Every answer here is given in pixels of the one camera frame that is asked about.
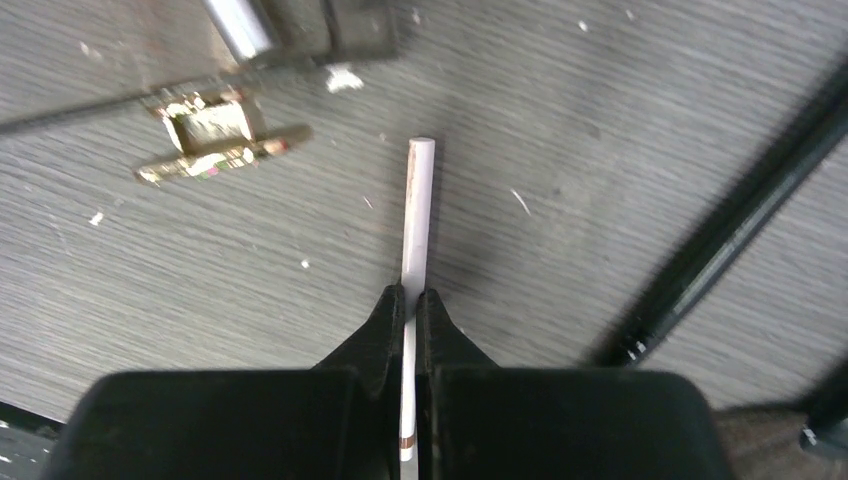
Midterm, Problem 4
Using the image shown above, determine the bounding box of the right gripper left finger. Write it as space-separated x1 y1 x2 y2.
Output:
42 285 405 479

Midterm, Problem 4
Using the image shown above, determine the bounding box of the clear drawer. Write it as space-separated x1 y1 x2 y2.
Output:
1 1 397 185

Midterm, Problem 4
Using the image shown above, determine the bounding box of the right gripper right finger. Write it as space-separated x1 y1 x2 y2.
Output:
416 289 734 479

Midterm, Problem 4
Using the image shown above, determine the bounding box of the white makeup pencil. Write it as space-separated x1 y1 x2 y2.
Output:
399 137 436 462

